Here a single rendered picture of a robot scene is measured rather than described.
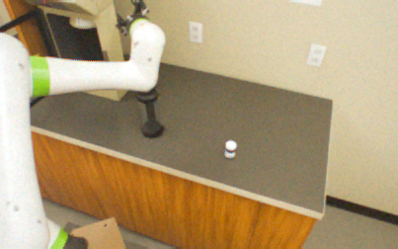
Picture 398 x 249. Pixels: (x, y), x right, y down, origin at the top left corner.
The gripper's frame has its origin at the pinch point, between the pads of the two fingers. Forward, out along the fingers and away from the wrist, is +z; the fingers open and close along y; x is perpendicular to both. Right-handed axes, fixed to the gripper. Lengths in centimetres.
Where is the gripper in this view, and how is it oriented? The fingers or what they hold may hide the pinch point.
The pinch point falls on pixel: (127, 11)
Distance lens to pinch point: 139.9
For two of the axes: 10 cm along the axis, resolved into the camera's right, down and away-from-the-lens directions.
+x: 5.7, 4.9, 6.6
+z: -3.9, -5.5, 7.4
